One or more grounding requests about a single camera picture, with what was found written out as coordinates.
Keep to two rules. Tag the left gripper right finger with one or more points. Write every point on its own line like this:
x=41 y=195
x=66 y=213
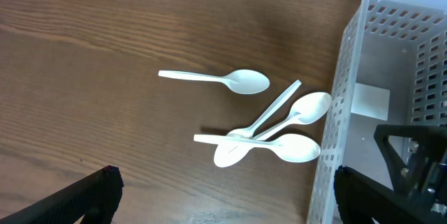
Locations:
x=361 y=200

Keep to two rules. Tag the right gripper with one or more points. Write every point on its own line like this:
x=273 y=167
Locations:
x=416 y=160

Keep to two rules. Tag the clear plastic basket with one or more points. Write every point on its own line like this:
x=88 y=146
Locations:
x=391 y=69

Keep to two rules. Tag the white spoon handle up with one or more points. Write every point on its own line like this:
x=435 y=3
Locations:
x=223 y=155

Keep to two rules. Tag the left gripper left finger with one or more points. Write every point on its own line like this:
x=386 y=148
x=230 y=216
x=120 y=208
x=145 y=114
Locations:
x=94 y=199

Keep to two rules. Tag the white spoon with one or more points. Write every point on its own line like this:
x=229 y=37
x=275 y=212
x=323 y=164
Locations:
x=305 y=110
x=241 y=81
x=292 y=148

